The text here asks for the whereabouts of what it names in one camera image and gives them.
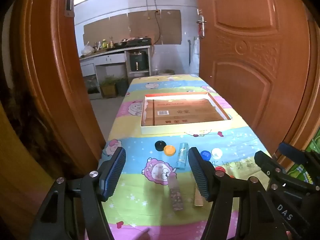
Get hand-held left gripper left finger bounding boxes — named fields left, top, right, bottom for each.
left=29, top=146, right=127, bottom=240

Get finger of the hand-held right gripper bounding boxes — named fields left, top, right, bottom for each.
left=254, top=151, right=313, bottom=193
left=278, top=142, right=320, bottom=178

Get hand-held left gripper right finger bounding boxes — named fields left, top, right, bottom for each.
left=187, top=146, right=288, bottom=240

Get wooden block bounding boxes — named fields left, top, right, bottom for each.
left=194, top=184, right=205, bottom=207

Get teal printed lighter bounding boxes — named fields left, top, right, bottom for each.
left=176, top=142, right=188, bottom=170

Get clear floral-filled tube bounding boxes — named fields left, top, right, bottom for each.
left=167, top=176, right=185, bottom=212

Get yellow-orange bottle cap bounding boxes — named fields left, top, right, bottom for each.
left=164, top=145, right=177, bottom=157

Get shallow white orange-lined box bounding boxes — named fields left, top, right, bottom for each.
left=140, top=92, right=233, bottom=136

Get green printed sheet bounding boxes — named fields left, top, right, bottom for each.
left=287, top=127, right=320, bottom=183

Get cartoon sheep printed tablecloth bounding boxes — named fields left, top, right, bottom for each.
left=85, top=74, right=272, bottom=240

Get potted plant in brown pot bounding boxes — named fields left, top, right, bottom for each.
left=100, top=76, right=118, bottom=98

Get potted plant in dark pot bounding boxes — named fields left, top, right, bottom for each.
left=116, top=77, right=129, bottom=97

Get dark green air fryer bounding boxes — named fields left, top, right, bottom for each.
left=129, top=51, right=147, bottom=72

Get white kitchen counter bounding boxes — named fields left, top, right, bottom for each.
left=79, top=45, right=153, bottom=98

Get white hanging sack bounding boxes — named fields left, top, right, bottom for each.
left=189, top=37, right=200, bottom=75

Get wooden door with latch plate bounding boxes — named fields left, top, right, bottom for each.
left=12, top=0, right=107, bottom=178

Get white plastic bag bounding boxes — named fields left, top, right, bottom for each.
left=81, top=42, right=95, bottom=56

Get black gas stove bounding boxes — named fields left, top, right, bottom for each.
left=127, top=37, right=152, bottom=47

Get metal latch plate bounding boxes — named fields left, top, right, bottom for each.
left=64, top=0, right=75, bottom=18

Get carved wooden door with handle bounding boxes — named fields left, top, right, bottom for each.
left=194, top=0, right=320, bottom=160

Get wooden door frame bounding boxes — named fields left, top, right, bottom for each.
left=0, top=5, right=75, bottom=240

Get cardboard wall covering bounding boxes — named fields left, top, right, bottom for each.
left=83, top=10, right=182, bottom=52

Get silver door handle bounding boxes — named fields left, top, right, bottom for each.
left=197, top=9, right=207, bottom=37

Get orange power cable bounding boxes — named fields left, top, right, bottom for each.
left=151, top=9, right=162, bottom=46

